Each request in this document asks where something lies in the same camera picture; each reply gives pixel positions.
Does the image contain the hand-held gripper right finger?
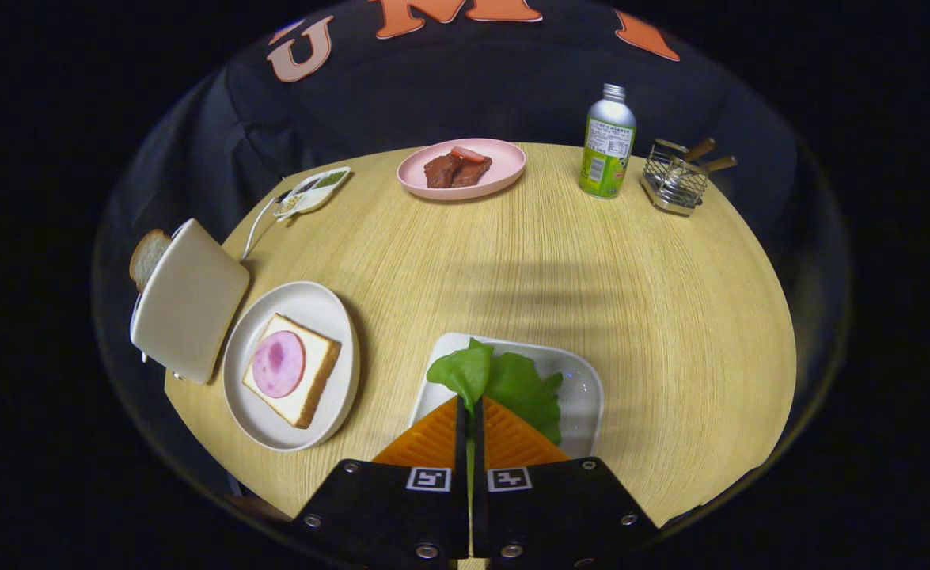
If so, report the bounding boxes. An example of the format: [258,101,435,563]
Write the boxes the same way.
[473,396,662,570]

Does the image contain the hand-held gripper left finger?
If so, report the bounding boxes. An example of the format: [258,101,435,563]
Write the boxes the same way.
[290,396,472,570]

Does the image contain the green lettuce leaf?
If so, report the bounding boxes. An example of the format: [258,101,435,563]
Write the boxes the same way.
[426,337,564,500]

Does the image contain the white rounded square plate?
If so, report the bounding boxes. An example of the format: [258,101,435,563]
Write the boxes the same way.
[409,332,605,460]

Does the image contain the toasted bread slice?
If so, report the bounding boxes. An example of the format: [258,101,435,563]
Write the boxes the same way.
[129,229,173,292]

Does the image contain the square sandwich bread slice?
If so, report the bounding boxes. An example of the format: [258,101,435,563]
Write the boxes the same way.
[242,313,342,430]

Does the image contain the pink ham slice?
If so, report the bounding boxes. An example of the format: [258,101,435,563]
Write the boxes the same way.
[252,330,306,399]

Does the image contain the round white plate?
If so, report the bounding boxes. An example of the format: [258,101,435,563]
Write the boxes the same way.
[222,281,361,452]

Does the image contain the brown meat pieces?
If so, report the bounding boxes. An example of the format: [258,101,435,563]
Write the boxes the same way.
[423,152,493,189]

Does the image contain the pink plate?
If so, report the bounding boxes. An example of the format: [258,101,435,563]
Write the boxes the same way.
[397,139,527,201]

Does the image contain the white divided seasoning dish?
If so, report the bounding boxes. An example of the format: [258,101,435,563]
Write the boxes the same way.
[273,166,351,221]

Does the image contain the white toaster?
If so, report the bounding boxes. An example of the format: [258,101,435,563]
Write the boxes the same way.
[130,218,251,386]

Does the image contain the green drink bottle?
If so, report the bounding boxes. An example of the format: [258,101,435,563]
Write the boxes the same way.
[578,83,638,200]

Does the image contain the black backdrop cloth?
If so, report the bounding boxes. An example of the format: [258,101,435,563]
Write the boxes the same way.
[97,0,849,333]

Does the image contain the white toaster cable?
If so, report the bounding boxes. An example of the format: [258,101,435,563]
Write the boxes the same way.
[241,194,283,262]

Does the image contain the metal wire cutlery basket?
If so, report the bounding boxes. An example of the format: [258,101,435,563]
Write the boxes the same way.
[640,139,711,217]

